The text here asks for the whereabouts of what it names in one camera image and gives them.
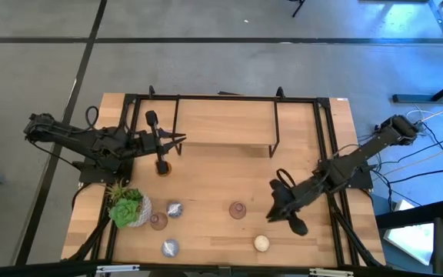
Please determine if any black floor cable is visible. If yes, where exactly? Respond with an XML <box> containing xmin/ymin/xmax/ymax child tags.
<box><xmin>388</xmin><ymin>167</ymin><xmax>443</xmax><ymax>185</ymax></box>

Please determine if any black stand leg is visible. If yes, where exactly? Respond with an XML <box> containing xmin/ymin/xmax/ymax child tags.
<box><xmin>288</xmin><ymin>0</ymin><xmax>307</xmax><ymax>18</ymax></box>

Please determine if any black right arm cable loop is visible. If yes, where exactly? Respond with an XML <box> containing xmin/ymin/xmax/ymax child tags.
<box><xmin>275</xmin><ymin>168</ymin><xmax>298</xmax><ymax>190</ymax></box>

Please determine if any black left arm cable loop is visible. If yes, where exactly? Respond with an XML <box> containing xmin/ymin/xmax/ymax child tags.
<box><xmin>85</xmin><ymin>105</ymin><xmax>100</xmax><ymax>130</ymax></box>

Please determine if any metal table base frame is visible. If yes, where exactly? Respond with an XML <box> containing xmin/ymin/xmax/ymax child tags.
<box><xmin>392</xmin><ymin>0</ymin><xmax>443</xmax><ymax>104</ymax></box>

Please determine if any black crossbeam with silver brackets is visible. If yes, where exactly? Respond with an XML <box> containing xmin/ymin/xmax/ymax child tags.
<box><xmin>0</xmin><ymin>259</ymin><xmax>443</xmax><ymax>277</ymax></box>

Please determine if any succulent in white patterned pot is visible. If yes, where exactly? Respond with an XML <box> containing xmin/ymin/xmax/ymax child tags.
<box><xmin>105</xmin><ymin>179</ymin><xmax>154</xmax><ymax>230</ymax></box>

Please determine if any black beam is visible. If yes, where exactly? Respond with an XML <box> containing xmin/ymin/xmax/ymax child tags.
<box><xmin>375</xmin><ymin>199</ymin><xmax>443</xmax><ymax>230</ymax></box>

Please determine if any white lit screen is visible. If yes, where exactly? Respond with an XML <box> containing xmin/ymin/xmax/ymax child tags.
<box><xmin>382</xmin><ymin>199</ymin><xmax>436</xmax><ymax>266</ymax></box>

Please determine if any black aluminium table frame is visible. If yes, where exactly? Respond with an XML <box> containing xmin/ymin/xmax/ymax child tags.
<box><xmin>62</xmin><ymin>85</ymin><xmax>386</xmax><ymax>270</ymax></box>

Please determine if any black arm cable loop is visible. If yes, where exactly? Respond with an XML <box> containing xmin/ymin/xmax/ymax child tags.
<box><xmin>85</xmin><ymin>105</ymin><xmax>100</xmax><ymax>130</ymax></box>
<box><xmin>275</xmin><ymin>168</ymin><xmax>298</xmax><ymax>190</ymax></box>

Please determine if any cream round candle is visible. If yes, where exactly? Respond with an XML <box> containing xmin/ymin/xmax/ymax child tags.
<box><xmin>253</xmin><ymin>235</ymin><xmax>271</xmax><ymax>253</ymax></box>

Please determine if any wooden shelf with black legs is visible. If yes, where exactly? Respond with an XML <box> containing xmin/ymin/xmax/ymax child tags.
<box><xmin>170</xmin><ymin>98</ymin><xmax>282</xmax><ymax>159</ymax></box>

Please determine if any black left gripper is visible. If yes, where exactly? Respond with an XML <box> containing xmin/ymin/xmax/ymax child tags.
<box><xmin>128</xmin><ymin>110</ymin><xmax>187</xmax><ymax>176</ymax></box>

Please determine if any white cable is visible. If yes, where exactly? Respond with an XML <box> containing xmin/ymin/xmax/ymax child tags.
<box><xmin>405</xmin><ymin>108</ymin><xmax>438</xmax><ymax>125</ymax></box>

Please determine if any blue patterned round candle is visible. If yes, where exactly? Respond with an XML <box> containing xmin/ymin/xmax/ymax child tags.
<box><xmin>161</xmin><ymin>239</ymin><xmax>181</xmax><ymax>259</ymax></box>
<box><xmin>165</xmin><ymin>201</ymin><xmax>185</xmax><ymax>219</ymax></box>

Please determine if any amber ribbed glass candlestick holder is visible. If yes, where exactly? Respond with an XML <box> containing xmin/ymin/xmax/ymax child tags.
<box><xmin>155</xmin><ymin>160</ymin><xmax>173</xmax><ymax>178</ymax></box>

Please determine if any pink ribbed glass candlestick holder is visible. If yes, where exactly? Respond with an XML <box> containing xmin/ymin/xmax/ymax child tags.
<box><xmin>228</xmin><ymin>201</ymin><xmax>248</xmax><ymax>221</ymax></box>
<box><xmin>148</xmin><ymin>212</ymin><xmax>169</xmax><ymax>232</ymax></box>

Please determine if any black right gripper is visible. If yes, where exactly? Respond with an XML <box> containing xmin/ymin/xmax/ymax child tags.
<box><xmin>266</xmin><ymin>179</ymin><xmax>326</xmax><ymax>236</ymax></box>

